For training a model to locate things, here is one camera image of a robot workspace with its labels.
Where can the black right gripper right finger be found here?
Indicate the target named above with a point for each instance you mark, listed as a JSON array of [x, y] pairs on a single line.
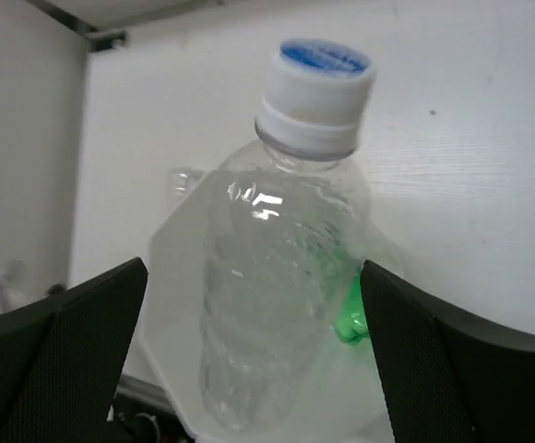
[[447, 375]]

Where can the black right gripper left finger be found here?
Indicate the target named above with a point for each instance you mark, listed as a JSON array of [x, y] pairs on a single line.
[[61, 357]]

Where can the clear bottle blue white cap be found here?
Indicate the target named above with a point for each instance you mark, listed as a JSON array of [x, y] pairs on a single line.
[[287, 223]]

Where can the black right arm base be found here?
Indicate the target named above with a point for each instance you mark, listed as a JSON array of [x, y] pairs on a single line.
[[135, 421]]

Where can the white octagonal bin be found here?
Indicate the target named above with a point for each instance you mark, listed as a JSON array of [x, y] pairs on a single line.
[[339, 400]]

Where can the green plastic bottle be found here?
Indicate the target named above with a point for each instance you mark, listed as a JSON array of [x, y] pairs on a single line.
[[349, 324]]

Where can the aluminium table edge rail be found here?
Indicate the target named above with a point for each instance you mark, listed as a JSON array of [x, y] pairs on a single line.
[[145, 392]]

